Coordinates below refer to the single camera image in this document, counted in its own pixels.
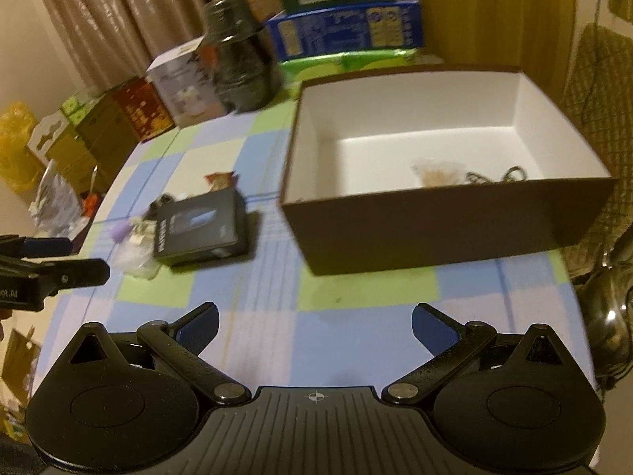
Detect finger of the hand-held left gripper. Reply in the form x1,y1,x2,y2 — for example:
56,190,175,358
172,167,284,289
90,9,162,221
38,258,111,289
0,236,75,259

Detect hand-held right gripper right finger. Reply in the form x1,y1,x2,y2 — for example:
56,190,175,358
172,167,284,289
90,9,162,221
382,303,567,405

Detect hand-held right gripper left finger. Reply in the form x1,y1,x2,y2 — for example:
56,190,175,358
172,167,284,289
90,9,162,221
68,302,252,407

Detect clear plastic bag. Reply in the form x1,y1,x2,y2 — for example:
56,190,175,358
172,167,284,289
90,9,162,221
113,246,160,281

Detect brown cardboard box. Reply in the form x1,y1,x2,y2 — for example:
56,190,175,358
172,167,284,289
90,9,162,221
279,64,619,278

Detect black product box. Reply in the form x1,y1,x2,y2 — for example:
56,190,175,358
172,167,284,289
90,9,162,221
152,189,259,266

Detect red snack packet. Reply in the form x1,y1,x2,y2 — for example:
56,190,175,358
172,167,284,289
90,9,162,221
205,171,239,193

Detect checkered tablecloth desktop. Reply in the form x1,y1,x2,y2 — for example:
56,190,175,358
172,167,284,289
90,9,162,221
28,103,597,409

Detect silver foil bag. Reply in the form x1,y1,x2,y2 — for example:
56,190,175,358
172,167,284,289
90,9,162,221
28,160,83,224

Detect small orange item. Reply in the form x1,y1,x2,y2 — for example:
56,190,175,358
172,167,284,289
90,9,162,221
80,192,103,219

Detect brown cardboard carton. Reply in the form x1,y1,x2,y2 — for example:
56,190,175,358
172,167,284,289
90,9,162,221
48,133,100,195

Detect yellow plastic bag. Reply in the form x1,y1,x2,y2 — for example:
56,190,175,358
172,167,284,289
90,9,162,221
0,101,41,192

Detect white cardboard hanger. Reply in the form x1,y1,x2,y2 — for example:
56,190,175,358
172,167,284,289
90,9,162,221
27,111,76,165

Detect olive cardboard box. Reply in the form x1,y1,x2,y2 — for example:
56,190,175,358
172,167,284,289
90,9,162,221
74,98,142,160

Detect green and white small box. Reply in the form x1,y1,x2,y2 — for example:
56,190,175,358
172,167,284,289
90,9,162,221
61,91,100,120

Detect red patterned box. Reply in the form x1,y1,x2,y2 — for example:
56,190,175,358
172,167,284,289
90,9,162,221
110,78,177,144

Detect metal kettle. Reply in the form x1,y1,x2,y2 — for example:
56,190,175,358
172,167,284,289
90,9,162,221
578,236,633,393

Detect white appliance box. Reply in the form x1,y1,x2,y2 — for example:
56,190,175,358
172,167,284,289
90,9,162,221
146,37,224,130

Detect beige curtain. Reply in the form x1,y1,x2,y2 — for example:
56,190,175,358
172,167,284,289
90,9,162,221
30,0,278,91

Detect dark plastic-wrapped jar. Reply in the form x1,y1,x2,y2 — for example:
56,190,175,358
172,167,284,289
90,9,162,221
199,0,279,112

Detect chair with quilted cushion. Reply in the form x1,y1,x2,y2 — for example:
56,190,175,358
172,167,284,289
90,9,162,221
558,21,633,280

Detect green tissue pack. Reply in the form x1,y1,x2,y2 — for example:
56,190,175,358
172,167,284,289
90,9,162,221
278,47,422,83

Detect blue printed box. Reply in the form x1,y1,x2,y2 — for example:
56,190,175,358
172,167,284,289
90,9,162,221
266,0,427,61

